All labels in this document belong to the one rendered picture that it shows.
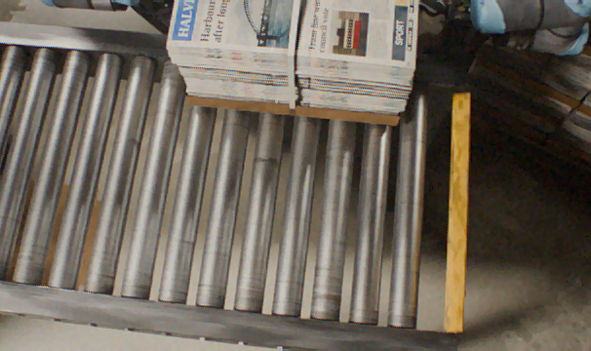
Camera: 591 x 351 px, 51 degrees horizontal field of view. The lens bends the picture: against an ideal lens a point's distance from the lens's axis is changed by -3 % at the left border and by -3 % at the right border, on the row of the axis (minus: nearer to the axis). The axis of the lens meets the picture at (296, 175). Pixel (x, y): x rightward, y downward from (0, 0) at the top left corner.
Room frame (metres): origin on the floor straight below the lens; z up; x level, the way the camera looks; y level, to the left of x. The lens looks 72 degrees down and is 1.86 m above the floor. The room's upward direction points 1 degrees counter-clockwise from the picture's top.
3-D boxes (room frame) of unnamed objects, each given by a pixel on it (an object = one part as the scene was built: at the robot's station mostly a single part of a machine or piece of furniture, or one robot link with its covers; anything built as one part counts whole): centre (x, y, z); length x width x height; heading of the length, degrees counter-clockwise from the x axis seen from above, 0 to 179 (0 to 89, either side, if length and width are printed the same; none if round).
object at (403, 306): (0.30, -0.20, 0.77); 0.47 x 0.05 x 0.05; 173
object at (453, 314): (0.28, -0.28, 0.81); 0.43 x 0.03 x 0.02; 173
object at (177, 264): (0.35, 0.19, 0.77); 0.47 x 0.05 x 0.05; 173
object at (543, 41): (0.62, -0.50, 0.82); 0.11 x 0.08 x 0.09; 83
